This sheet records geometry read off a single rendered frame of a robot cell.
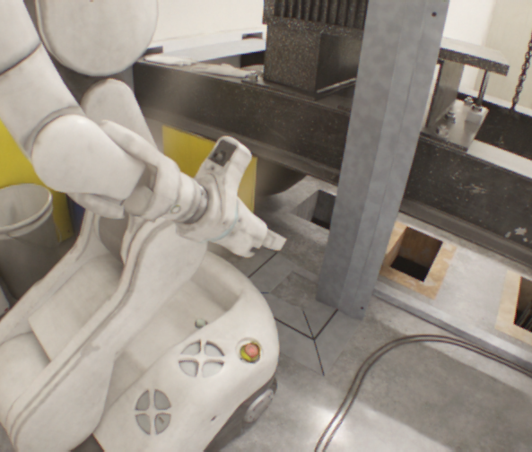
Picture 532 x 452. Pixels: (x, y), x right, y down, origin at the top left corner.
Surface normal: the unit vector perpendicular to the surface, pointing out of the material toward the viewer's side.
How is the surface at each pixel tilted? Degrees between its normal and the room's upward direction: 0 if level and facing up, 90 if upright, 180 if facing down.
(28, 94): 96
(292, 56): 90
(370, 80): 90
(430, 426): 0
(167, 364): 32
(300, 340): 11
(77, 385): 88
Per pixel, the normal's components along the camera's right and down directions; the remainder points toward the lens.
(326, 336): 0.22, -0.73
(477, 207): -0.58, 0.44
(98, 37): 0.69, 0.47
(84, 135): 0.80, 0.14
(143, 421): -0.36, -0.41
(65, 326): -0.20, -0.60
